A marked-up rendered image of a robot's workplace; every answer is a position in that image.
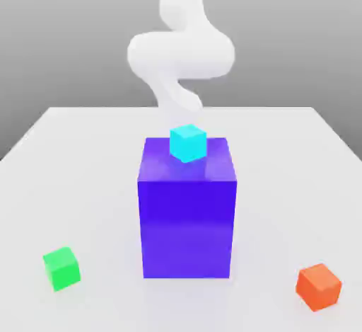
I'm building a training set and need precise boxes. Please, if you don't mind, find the small cyan cube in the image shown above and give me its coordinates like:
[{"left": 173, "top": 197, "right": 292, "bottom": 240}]
[{"left": 169, "top": 123, "right": 208, "bottom": 164}]

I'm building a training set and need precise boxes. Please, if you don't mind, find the small green cube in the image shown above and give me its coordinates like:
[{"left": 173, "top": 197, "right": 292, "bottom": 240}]
[{"left": 42, "top": 246, "right": 82, "bottom": 292}]

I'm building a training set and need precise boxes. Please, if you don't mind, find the small orange cube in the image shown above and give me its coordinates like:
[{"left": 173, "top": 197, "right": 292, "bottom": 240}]
[{"left": 295, "top": 263, "right": 343, "bottom": 313}]

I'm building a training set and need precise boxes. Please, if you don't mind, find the large purple box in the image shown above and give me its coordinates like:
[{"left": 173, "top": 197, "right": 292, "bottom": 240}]
[{"left": 136, "top": 137, "right": 238, "bottom": 280}]

